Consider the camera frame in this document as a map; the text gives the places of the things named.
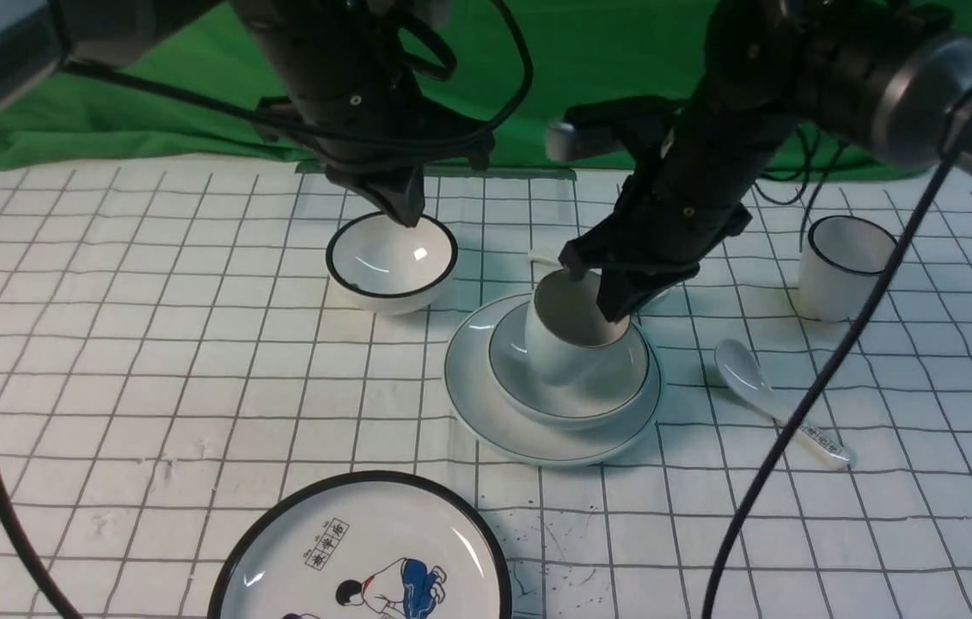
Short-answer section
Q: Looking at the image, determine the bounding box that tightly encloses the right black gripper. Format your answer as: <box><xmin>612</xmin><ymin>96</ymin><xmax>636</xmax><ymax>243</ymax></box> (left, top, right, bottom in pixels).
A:
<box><xmin>546</xmin><ymin>95</ymin><xmax>796</xmax><ymax>322</ymax></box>

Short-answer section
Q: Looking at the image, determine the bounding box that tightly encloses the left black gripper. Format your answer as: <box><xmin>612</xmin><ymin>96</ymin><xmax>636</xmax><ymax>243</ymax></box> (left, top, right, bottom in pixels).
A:
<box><xmin>255</xmin><ymin>52</ymin><xmax>496</xmax><ymax>228</ymax></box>

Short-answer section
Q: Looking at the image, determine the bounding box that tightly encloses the white bowl black rim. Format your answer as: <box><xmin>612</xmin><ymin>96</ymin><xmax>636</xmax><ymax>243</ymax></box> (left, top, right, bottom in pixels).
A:
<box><xmin>325</xmin><ymin>214</ymin><xmax>461</xmax><ymax>315</ymax></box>

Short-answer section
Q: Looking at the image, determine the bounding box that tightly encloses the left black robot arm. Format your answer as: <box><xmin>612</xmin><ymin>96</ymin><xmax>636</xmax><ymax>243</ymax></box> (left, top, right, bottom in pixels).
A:
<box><xmin>0</xmin><ymin>1</ymin><xmax>496</xmax><ymax>227</ymax></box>

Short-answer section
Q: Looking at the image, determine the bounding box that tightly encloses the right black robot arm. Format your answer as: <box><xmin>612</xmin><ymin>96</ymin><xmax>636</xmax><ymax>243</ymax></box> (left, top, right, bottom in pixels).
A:
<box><xmin>546</xmin><ymin>1</ymin><xmax>972</xmax><ymax>322</ymax></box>

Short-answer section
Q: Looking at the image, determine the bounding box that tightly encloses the pale blue shallow bowl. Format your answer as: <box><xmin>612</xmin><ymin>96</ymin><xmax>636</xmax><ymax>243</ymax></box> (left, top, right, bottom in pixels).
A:
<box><xmin>488</xmin><ymin>302</ymin><xmax>661</xmax><ymax>431</ymax></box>

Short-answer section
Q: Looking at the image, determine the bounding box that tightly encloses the green backdrop cloth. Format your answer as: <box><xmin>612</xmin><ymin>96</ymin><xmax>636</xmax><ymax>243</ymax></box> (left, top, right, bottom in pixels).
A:
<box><xmin>0</xmin><ymin>0</ymin><xmax>972</xmax><ymax>181</ymax></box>

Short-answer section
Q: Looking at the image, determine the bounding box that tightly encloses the white ceramic spoon with text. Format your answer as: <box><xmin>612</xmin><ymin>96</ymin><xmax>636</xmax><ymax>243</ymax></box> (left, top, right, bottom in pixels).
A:
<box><xmin>714</xmin><ymin>340</ymin><xmax>854</xmax><ymax>469</ymax></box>

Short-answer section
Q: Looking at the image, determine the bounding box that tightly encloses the pale blue saucer plate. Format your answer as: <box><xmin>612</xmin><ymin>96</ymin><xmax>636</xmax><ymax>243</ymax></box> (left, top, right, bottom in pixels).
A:
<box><xmin>443</xmin><ymin>293</ymin><xmax>663</xmax><ymax>467</ymax></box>

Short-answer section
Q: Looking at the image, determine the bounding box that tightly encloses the white cup black rim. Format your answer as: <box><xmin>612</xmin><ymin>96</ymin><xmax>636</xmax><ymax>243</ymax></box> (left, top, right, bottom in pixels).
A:
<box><xmin>795</xmin><ymin>215</ymin><xmax>897</xmax><ymax>322</ymax></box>

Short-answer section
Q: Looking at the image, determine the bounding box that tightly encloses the white grid tablecloth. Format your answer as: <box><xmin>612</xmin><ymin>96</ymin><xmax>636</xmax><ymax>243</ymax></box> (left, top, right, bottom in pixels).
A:
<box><xmin>0</xmin><ymin>162</ymin><xmax>972</xmax><ymax>618</ymax></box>

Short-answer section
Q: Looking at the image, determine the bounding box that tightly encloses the illustrated plate black rim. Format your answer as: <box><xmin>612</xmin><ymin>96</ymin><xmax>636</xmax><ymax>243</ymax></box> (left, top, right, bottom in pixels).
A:
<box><xmin>207</xmin><ymin>470</ymin><xmax>514</xmax><ymax>618</ymax></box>

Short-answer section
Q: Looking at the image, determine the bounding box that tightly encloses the black cable right side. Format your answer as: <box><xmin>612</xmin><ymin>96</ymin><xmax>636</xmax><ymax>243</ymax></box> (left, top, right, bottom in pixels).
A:
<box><xmin>700</xmin><ymin>69</ymin><xmax>972</xmax><ymax>619</ymax></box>

